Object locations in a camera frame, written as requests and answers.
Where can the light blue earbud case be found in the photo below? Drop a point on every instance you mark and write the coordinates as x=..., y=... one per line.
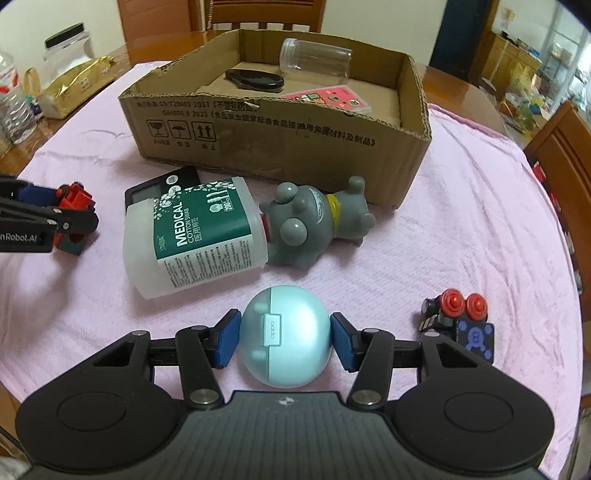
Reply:
x=286, y=337

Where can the brown cardboard box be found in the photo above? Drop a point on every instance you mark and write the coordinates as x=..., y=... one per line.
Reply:
x=277, y=147

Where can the clear water bottle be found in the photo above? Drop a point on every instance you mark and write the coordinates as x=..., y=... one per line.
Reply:
x=14, y=106

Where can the black digital scale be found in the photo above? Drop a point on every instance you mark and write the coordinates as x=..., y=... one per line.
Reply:
x=178, y=177

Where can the pink card box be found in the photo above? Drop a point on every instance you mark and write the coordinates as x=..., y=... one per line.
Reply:
x=323, y=98

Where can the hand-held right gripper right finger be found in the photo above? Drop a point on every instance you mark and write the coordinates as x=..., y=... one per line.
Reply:
x=344, y=342

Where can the wooden chair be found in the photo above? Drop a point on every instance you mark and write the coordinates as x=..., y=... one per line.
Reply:
x=268, y=14
x=563, y=157

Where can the pink towel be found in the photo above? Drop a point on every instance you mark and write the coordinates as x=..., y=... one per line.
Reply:
x=461, y=240

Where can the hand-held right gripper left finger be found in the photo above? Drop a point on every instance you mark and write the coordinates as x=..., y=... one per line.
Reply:
x=228, y=340

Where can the black fidget cube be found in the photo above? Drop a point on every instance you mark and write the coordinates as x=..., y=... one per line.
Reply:
x=461, y=314

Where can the grey toy figure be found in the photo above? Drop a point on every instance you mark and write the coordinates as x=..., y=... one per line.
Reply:
x=309, y=221

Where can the clear plastic jar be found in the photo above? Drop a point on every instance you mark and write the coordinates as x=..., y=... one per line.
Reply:
x=318, y=60

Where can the wooden cabinet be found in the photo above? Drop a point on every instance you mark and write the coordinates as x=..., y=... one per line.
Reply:
x=508, y=60

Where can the white cotton swab bottle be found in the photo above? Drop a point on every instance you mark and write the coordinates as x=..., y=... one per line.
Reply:
x=198, y=240

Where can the golden tissue pack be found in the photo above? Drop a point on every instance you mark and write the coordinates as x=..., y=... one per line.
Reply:
x=74, y=87

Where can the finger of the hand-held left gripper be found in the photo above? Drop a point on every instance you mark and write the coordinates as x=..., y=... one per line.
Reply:
x=41, y=194
x=27, y=214

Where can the black oval folding magnifier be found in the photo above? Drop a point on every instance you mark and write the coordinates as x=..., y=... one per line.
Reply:
x=258, y=81

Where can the yellow plastic bag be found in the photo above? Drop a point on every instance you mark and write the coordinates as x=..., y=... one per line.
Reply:
x=521, y=81

